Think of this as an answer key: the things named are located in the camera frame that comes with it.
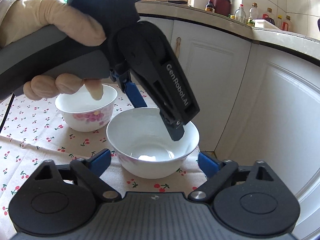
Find white bowl pink flowers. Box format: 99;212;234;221
55;85;118;132

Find white kitchen cabinets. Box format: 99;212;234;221
148;16;319;239

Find left gloved hand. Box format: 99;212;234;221
0;0;107;102

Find cherry print tablecloth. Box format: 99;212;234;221
0;95;206;239

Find dark soy sauce bottle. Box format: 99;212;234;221
205;0;215;12

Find red knife block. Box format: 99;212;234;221
213;0;231;17

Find clear oil bottle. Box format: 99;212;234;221
235;4;246;24

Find white plastic tray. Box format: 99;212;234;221
253;19;280;30

